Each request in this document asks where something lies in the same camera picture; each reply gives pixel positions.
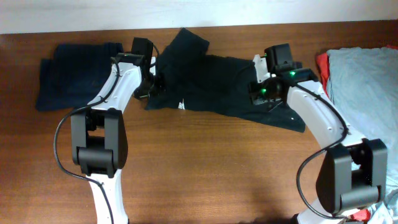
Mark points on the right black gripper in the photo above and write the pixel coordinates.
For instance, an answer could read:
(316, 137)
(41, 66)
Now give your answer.
(256, 96)

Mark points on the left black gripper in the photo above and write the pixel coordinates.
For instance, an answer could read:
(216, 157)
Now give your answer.
(161, 84)

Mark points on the dark green t-shirt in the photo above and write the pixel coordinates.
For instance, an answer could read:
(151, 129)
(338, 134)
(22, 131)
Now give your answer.
(203, 82)

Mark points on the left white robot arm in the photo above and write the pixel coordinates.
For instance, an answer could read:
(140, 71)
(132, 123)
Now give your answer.
(99, 140)

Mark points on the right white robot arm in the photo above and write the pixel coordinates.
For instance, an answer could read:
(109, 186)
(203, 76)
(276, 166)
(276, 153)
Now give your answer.
(353, 172)

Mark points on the light blue t-shirt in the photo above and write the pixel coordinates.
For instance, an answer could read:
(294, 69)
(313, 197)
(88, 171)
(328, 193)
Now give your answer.
(365, 109)

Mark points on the folded navy blue garment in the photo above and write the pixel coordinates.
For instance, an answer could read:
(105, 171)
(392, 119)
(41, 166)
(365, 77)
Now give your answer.
(75, 75)

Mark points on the red garment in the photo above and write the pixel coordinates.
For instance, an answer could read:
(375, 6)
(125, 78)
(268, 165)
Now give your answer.
(324, 74)

